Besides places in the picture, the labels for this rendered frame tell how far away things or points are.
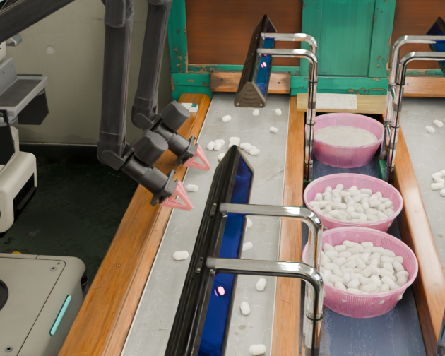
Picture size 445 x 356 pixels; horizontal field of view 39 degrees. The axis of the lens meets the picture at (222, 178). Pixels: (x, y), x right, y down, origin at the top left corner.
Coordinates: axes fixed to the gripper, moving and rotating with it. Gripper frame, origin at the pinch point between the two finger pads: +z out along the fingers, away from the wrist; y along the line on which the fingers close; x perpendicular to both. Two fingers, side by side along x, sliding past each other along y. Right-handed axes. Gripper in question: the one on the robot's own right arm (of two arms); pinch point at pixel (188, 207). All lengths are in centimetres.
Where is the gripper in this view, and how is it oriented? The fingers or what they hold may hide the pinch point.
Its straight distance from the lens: 161.6
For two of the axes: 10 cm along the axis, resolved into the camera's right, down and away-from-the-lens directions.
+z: 7.6, 6.1, 2.3
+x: -6.4, 6.3, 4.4
